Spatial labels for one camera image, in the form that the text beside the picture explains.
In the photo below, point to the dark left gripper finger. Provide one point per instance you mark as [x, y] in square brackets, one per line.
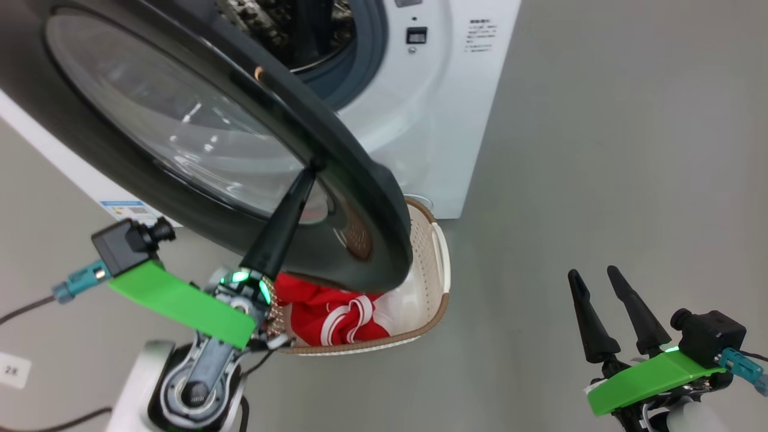
[282, 228]

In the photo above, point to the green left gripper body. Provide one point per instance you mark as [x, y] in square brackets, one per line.
[180, 300]

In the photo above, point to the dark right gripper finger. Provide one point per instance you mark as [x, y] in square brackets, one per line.
[645, 327]
[597, 336]

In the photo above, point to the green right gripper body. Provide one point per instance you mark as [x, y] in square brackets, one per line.
[648, 378]

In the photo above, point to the red garment with white stripes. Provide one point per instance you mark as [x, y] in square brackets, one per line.
[318, 315]

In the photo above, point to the round black glass washer door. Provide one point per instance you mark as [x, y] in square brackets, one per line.
[180, 120]

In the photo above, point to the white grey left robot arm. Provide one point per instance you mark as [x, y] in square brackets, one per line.
[192, 390]

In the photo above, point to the cream basket with brown rim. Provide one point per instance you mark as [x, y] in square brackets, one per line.
[429, 264]

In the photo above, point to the white front-load washing machine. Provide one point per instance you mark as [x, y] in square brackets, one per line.
[444, 120]

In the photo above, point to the perforated steel washing machine drum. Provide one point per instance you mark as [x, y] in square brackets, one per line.
[264, 24]

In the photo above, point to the black door latch slot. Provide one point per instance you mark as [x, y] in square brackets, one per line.
[417, 35]

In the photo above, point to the blue energy label sticker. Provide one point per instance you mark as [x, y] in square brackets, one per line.
[129, 211]

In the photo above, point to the white floor tag 2X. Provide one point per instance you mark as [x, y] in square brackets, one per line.
[13, 370]

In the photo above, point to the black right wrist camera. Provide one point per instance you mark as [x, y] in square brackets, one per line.
[714, 333]

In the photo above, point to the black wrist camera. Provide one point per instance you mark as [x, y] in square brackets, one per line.
[123, 246]
[714, 333]

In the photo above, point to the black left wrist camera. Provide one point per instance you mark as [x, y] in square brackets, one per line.
[123, 246]

